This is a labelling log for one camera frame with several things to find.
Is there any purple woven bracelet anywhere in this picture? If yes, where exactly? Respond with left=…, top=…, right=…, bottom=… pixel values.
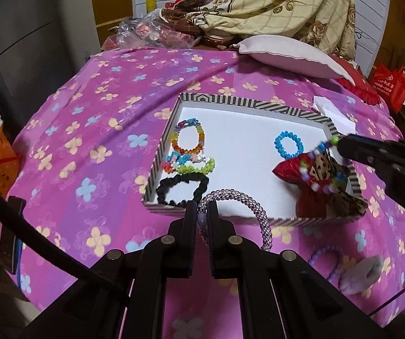
left=197, top=190, right=271, bottom=252

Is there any red hair bow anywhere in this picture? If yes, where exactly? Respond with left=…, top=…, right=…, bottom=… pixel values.
left=272, top=152, right=334, bottom=217

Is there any beige floral quilt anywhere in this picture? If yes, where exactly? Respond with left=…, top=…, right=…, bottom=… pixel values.
left=160, top=0, right=357, bottom=58

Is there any thick black cable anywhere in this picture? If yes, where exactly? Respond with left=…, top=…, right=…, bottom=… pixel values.
left=0, top=171, right=127, bottom=292

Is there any black scrunchie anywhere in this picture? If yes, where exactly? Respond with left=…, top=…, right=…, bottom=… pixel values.
left=156, top=174, right=210, bottom=208

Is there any striped cardboard box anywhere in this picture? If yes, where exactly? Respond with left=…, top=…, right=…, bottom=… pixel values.
left=142, top=93, right=368, bottom=227

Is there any multicolour bead bracelet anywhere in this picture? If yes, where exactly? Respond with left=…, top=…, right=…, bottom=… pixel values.
left=299, top=136, right=352, bottom=195

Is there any red frilled cushion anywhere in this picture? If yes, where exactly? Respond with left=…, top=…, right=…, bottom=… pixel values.
left=330, top=55, right=384, bottom=105

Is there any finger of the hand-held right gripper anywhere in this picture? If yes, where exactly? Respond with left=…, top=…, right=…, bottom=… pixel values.
left=337, top=133, right=401, bottom=170

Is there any green flower bracelet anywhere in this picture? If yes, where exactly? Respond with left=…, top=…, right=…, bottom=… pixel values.
left=163, top=157, right=216, bottom=176

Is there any thin black cable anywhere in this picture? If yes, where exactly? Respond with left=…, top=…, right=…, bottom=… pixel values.
left=368, top=276, right=405, bottom=317

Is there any red paper bag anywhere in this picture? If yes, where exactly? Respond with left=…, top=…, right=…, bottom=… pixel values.
left=369, top=63, right=405, bottom=112

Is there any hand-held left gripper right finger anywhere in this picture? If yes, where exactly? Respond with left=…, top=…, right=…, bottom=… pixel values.
left=208, top=201, right=388, bottom=339

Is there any purple bead bracelet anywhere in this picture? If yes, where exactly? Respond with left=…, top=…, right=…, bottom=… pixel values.
left=308, top=245, right=343, bottom=284

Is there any blue flat case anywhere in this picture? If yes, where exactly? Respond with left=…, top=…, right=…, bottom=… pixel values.
left=13, top=239, right=24, bottom=277

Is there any orange bead bracelet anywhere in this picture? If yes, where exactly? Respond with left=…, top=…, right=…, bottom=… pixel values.
left=171, top=118, right=206, bottom=154

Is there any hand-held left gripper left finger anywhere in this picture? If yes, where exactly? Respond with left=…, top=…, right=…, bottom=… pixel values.
left=33, top=201, right=198, bottom=339

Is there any pink floral bedsheet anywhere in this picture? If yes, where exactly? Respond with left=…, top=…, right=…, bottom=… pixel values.
left=6, top=47, right=405, bottom=339

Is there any white pillow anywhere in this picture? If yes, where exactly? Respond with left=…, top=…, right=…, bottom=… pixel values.
left=238, top=35, right=356, bottom=86

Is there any blue bead bracelet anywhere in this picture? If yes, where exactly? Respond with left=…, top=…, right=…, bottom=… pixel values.
left=274, top=131, right=302, bottom=159

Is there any grey fluffy scrunchie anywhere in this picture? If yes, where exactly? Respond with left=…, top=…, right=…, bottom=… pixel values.
left=338, top=255, right=384, bottom=295

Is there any clear plastic bag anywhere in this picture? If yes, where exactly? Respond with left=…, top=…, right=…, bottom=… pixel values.
left=115, top=12, right=204, bottom=49

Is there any black phone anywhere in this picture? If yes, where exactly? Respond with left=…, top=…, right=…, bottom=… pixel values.
left=0, top=196, right=27, bottom=273

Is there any round wooden stand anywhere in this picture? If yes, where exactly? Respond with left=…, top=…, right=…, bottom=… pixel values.
left=202, top=32, right=236, bottom=49

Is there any leopard print hair bow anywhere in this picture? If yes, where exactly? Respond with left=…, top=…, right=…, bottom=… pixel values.
left=308, top=148, right=367, bottom=217

